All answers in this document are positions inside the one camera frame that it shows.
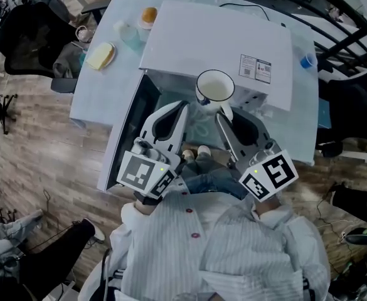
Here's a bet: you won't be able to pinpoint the black power cable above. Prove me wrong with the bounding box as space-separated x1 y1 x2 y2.
218 2 287 28

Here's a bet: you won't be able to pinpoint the person's blue jeans legs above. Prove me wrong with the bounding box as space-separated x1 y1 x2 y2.
181 152 250 201

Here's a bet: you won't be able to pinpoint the clear plastic bottle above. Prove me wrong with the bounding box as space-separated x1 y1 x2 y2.
113 19 146 52

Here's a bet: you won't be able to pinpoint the person's left forearm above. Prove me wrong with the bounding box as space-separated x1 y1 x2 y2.
134 199 162 216

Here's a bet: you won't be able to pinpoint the white microwave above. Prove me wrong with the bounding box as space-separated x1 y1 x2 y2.
97 0 294 193

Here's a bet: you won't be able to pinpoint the black and green shoe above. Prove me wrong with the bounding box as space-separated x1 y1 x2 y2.
344 227 367 246

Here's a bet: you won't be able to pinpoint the grey cloth bag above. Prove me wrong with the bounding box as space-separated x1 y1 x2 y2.
52 41 85 80

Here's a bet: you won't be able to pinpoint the yellow bread slice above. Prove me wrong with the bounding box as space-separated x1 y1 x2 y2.
86 41 115 71

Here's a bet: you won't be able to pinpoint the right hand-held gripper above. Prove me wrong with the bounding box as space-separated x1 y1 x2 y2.
215 112 299 203

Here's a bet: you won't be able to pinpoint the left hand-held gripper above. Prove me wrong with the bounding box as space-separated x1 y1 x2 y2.
116 100 191 200

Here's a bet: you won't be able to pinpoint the white mug with handle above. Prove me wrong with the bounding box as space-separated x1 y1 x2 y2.
75 25 93 43

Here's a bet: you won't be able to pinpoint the person's white striped shirt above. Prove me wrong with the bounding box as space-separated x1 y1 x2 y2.
78 180 332 301

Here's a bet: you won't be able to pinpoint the white enamel cup dark rim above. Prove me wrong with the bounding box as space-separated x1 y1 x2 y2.
195 69 236 122

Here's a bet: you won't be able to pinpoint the black metal railing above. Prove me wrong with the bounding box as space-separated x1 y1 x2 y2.
226 0 367 75

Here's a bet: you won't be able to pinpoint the person's right forearm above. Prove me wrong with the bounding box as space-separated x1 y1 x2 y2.
253 190 282 220

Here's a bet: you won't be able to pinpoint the black mesh office chair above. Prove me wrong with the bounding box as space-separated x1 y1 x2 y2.
0 2 78 94

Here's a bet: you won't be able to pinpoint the small white plate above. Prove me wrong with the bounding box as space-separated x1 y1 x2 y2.
88 41 117 71

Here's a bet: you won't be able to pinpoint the person's left white shoe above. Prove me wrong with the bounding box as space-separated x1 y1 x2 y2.
181 149 196 164

